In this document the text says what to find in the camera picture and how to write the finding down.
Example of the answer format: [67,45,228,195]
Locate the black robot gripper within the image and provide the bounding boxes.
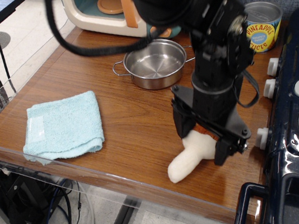
[171,84,251,166]

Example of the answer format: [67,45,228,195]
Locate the plush mushroom toy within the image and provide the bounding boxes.
[167,130,217,184]

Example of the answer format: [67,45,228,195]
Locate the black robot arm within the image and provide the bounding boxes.
[45,0,259,165]

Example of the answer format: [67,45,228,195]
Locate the toy microwave oven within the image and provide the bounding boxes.
[60,0,184,52]

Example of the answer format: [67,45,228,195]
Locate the orange plate in microwave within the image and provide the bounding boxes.
[97,0,123,15]

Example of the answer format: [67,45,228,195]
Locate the white stove knob lower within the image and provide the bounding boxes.
[255,127,269,150]

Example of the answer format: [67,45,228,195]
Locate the white stove knob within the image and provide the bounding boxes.
[263,79,276,99]
[255,127,269,150]
[267,57,279,77]

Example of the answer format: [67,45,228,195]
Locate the white stove knob middle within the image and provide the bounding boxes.
[263,79,276,99]

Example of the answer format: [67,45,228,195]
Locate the small steel pot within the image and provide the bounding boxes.
[112,39,195,90]

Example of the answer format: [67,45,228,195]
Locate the white stove knob upper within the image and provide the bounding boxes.
[267,57,279,77]

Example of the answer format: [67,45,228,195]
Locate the clear acrylic table guard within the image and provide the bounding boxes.
[0,0,236,224]

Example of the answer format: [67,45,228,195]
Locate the dark blue toy stove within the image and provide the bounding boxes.
[234,8,299,224]

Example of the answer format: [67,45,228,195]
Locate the pineapple slices can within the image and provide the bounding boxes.
[245,1,283,53]

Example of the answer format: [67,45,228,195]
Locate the light blue folded towel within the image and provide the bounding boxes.
[23,91,105,165]

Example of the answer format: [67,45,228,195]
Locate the black cable under table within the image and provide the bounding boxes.
[32,177,85,224]

